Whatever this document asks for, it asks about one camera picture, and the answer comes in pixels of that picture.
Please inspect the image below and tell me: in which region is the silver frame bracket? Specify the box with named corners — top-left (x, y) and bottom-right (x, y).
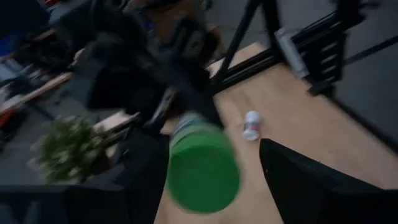
top-left (275, 27), bottom-right (310, 78)

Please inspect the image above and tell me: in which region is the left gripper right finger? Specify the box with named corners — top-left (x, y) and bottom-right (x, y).
top-left (260, 139), bottom-right (374, 224)

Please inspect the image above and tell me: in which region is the green medicine bottle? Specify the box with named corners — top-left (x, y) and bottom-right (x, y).
top-left (166, 111), bottom-right (242, 215)

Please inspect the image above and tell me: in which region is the potted green plant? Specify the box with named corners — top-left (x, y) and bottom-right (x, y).
top-left (30, 114), bottom-right (125, 184)

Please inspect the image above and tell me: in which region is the black aluminium table frame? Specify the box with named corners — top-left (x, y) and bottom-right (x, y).
top-left (214, 0), bottom-right (364, 97)

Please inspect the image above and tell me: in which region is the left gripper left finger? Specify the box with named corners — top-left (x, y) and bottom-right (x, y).
top-left (119, 127), bottom-right (170, 224)

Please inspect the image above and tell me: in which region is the white bottle blue striped label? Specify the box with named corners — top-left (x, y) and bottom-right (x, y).
top-left (241, 110), bottom-right (262, 141)

